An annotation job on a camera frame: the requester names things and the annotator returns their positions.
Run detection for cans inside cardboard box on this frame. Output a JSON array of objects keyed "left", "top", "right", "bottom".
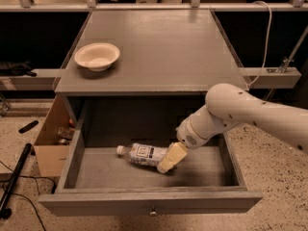
[{"left": 57, "top": 119, "right": 75, "bottom": 145}]

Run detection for black cable on floor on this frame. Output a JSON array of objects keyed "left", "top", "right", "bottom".
[{"left": 0, "top": 160, "right": 58, "bottom": 231}]

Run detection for white paper bowl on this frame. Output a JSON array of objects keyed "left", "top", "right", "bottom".
[{"left": 74, "top": 43, "right": 120, "bottom": 71}]

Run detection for brown cardboard box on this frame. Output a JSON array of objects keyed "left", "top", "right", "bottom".
[{"left": 34, "top": 97, "right": 71, "bottom": 177}]

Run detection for clear plastic water bottle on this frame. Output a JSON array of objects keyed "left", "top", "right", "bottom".
[{"left": 116, "top": 143, "right": 167, "bottom": 167}]

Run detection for grey wooden cabinet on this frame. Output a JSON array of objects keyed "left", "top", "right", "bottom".
[{"left": 55, "top": 10, "right": 245, "bottom": 130}]

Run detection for small black floor object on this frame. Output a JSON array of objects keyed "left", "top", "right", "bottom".
[{"left": 18, "top": 120, "right": 39, "bottom": 134}]

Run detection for black pole on floor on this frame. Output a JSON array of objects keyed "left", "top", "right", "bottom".
[{"left": 0, "top": 143, "right": 32, "bottom": 219}]

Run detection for metal drawer knob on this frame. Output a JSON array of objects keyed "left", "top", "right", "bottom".
[{"left": 149, "top": 209, "right": 158, "bottom": 217}]

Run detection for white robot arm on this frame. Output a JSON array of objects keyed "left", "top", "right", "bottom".
[{"left": 157, "top": 84, "right": 308, "bottom": 173}]

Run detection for black bag on ledge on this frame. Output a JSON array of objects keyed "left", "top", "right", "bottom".
[{"left": 0, "top": 61, "right": 37, "bottom": 77}]

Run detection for white hanging cable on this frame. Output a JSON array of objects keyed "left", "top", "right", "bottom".
[{"left": 247, "top": 0, "right": 273, "bottom": 88}]

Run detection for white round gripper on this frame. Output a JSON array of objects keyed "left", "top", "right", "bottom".
[{"left": 157, "top": 117, "right": 208, "bottom": 173}]

